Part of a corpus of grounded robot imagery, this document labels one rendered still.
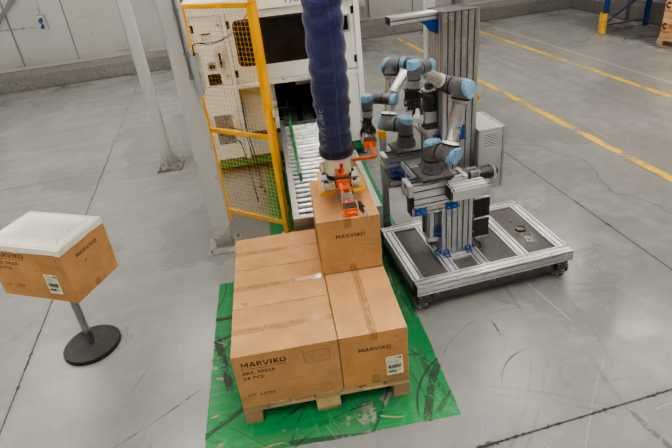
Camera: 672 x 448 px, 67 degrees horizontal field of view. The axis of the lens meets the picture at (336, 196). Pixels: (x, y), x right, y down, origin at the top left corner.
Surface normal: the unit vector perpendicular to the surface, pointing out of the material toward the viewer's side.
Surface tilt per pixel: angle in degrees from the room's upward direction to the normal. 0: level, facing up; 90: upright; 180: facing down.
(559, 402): 0
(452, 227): 90
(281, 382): 90
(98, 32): 90
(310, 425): 0
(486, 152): 90
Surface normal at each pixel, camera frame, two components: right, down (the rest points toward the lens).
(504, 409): -0.10, -0.87
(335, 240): 0.12, 0.47
